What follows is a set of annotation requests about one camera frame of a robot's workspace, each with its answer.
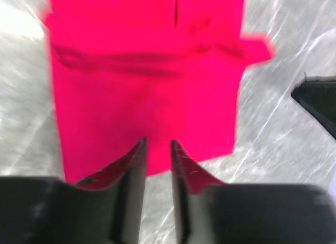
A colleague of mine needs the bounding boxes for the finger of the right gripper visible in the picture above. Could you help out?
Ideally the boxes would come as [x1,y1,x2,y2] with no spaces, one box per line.
[291,76,335,137]

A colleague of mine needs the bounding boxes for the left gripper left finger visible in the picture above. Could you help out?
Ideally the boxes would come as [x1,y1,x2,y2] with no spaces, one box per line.
[1,139,148,243]

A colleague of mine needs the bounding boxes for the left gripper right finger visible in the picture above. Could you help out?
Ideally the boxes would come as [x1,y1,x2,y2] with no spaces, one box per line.
[171,141,335,243]

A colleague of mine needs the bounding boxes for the pink t shirt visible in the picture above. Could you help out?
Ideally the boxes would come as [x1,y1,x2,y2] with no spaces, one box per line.
[44,0,275,183]

